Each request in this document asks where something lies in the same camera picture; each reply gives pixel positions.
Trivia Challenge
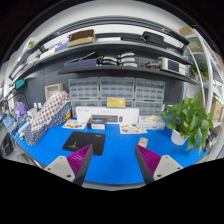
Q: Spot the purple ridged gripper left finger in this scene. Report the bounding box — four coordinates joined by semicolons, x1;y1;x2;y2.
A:
45;145;93;186

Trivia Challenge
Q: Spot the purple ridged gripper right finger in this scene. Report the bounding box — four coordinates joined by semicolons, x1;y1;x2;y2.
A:
135;145;182;184

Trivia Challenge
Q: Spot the black mouse pad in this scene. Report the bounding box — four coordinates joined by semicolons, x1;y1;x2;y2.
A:
62;132;106;156

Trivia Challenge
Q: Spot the small patterned card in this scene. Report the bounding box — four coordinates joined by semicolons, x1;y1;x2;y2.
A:
138;137;148;147

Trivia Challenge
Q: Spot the blue table mat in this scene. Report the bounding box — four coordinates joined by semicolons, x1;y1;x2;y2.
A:
14;124;205;184

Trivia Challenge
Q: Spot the white plant pot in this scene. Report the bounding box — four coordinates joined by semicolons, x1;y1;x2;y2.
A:
171;129;188;146

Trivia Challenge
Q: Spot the illustrated booklet right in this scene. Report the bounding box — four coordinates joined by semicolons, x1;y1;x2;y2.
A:
120;124;147;134

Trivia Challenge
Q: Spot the illustrated booklet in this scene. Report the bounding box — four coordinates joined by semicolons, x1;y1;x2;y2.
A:
120;124;147;134
63;119;86;129

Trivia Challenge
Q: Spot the illustrated booklet left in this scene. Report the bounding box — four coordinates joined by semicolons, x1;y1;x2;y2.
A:
63;119;86;129

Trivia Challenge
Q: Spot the clear plastic packet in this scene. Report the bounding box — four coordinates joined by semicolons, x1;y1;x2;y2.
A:
139;115;165;130

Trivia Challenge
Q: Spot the small black product box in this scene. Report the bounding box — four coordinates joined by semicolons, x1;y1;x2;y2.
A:
87;118;106;130

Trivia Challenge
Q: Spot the white keyboard box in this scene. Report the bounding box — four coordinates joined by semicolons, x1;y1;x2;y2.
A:
76;106;139;124

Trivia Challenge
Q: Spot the green potted plant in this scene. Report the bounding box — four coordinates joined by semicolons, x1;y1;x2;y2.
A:
161;91;213;153

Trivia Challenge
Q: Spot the patterned fabric bag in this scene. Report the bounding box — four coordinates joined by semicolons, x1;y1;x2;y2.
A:
24;91;71;145

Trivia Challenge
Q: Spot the grey drawer organizer right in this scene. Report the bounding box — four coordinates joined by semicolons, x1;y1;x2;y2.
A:
134;78;165;116

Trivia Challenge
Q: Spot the grey drawer organizer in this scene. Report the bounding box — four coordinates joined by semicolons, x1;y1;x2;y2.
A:
134;78;165;116
100;77;135;108
69;77;99;107

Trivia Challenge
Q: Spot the yellow blue card box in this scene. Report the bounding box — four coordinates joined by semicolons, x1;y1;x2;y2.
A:
106;96;126;109

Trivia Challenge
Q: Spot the grey drawer organizer left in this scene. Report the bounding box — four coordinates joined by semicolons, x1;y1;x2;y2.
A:
69;77;99;107

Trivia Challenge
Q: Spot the beige wooden crate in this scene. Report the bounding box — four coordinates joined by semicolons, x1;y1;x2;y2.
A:
45;83;64;100

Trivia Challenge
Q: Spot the grey drawer organizer middle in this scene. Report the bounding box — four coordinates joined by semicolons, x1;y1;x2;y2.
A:
100;77;135;108

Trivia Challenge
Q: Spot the lower black shelf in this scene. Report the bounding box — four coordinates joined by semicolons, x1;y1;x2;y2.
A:
58;65;195;84

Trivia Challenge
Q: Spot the black shelf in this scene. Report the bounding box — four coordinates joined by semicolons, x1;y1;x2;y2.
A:
58;65;195;84
10;41;191;81

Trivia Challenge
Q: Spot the white electronic instrument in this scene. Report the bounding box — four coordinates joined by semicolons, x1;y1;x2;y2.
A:
159;57;186;75

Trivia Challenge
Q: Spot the upper black shelf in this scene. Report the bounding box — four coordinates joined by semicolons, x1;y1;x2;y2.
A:
10;41;191;81

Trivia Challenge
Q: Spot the cardboard box on shelf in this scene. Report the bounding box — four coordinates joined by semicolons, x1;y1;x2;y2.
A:
67;29;96;47

